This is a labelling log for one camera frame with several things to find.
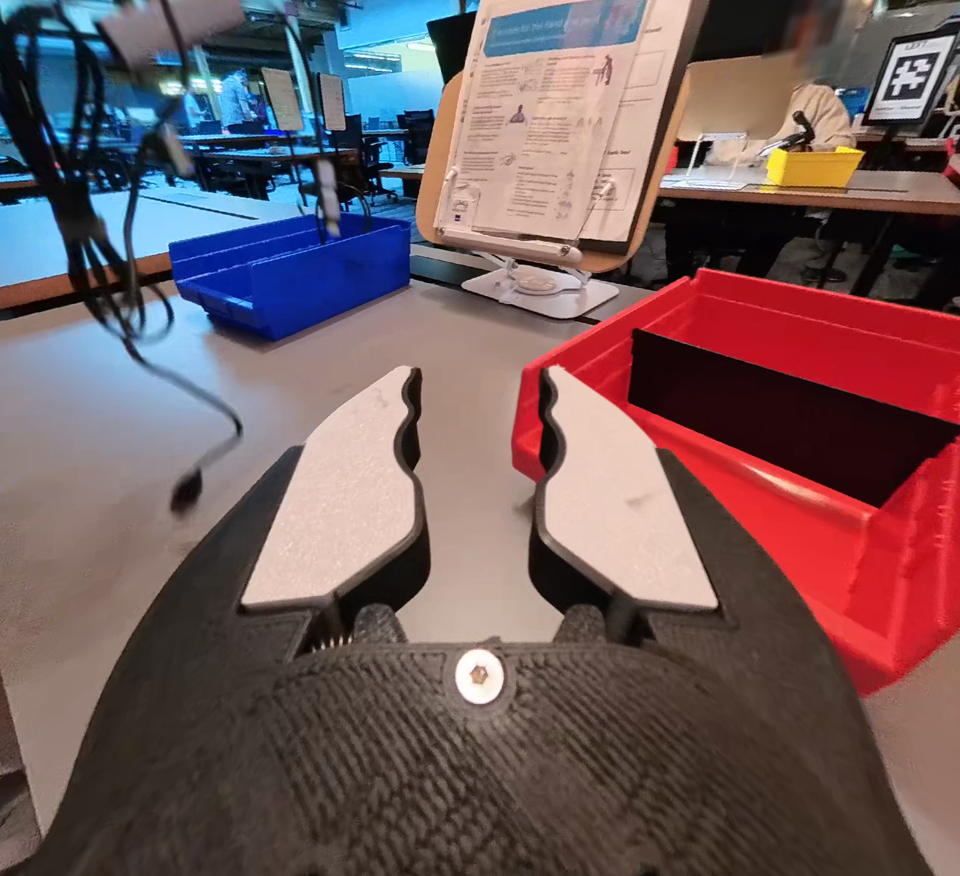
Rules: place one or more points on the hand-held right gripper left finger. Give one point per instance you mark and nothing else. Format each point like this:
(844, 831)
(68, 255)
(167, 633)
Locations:
(337, 508)

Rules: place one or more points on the instruction sheet with blue header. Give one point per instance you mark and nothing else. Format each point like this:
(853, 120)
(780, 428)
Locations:
(547, 141)

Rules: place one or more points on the black white printed tag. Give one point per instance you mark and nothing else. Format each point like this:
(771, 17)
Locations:
(911, 77)

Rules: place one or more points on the black office chair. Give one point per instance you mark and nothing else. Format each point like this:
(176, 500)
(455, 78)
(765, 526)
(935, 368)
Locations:
(416, 133)

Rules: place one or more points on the yellow plastic bin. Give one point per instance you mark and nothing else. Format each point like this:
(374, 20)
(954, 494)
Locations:
(814, 169)

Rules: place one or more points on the wooden document stand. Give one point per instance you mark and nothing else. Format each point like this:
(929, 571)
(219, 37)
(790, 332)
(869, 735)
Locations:
(439, 163)
(331, 101)
(282, 98)

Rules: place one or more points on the red plastic bin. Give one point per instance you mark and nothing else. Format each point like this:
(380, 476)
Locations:
(885, 591)

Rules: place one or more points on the black monitor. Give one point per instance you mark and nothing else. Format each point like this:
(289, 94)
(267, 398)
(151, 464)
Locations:
(757, 6)
(450, 43)

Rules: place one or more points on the grey desk with wooden edge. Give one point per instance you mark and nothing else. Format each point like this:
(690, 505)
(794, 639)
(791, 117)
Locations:
(210, 216)
(862, 193)

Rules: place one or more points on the blue plastic bin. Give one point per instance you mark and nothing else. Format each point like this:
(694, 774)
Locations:
(300, 291)

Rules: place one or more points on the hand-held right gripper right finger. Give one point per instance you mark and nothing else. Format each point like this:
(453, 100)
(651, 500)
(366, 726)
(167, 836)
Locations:
(622, 508)

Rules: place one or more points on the beige divider panel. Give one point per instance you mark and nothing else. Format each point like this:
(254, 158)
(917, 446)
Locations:
(735, 100)

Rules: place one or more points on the black bin divider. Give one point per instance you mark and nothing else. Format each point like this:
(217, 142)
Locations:
(787, 411)

